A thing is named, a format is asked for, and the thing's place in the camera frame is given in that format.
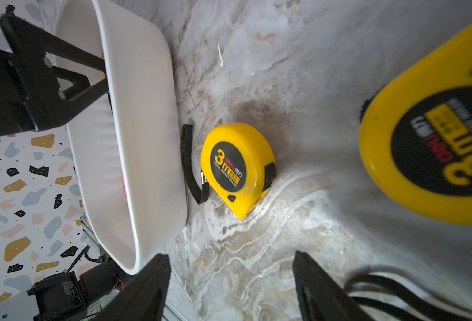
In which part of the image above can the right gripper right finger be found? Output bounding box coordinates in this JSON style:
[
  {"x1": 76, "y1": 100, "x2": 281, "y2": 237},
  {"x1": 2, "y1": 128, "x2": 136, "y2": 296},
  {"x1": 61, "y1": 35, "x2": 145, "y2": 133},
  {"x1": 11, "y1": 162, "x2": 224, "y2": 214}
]
[{"x1": 292, "y1": 251, "x2": 371, "y2": 321}]

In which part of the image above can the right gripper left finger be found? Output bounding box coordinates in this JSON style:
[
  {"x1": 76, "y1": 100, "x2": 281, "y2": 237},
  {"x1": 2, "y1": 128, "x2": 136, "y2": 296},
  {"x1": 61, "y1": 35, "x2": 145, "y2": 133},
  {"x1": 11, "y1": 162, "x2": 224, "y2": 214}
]
[{"x1": 94, "y1": 254, "x2": 171, "y2": 321}]

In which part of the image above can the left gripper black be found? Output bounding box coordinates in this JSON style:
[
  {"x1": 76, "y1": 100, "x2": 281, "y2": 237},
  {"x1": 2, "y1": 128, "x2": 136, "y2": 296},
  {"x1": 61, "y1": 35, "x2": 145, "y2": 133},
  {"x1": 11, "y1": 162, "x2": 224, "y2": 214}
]
[{"x1": 0, "y1": 14, "x2": 109, "y2": 136}]

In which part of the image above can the white plastic storage box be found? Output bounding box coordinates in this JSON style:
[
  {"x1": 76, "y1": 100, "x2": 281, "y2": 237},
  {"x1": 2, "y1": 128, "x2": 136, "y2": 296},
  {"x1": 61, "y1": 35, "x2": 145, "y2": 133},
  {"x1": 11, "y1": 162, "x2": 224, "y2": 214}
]
[{"x1": 55, "y1": 1, "x2": 187, "y2": 275}]

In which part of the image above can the yellow 3m tape measure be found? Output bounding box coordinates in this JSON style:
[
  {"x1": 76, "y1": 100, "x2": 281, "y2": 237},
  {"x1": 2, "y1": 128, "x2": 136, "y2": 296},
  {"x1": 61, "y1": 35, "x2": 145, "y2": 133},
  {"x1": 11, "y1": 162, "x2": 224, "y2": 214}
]
[
  {"x1": 358, "y1": 11, "x2": 472, "y2": 321},
  {"x1": 181, "y1": 123, "x2": 277, "y2": 220}
]

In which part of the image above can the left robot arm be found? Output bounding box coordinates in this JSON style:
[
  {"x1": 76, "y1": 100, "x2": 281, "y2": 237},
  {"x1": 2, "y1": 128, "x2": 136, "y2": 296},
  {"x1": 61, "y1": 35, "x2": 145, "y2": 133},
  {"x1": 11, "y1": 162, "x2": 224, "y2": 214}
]
[{"x1": 0, "y1": 5, "x2": 127, "y2": 320}]

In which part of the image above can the pink tape measure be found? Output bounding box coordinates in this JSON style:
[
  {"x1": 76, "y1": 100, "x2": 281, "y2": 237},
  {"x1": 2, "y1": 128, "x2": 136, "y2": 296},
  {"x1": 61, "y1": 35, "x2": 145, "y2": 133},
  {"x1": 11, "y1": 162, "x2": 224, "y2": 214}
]
[{"x1": 122, "y1": 176, "x2": 128, "y2": 201}]

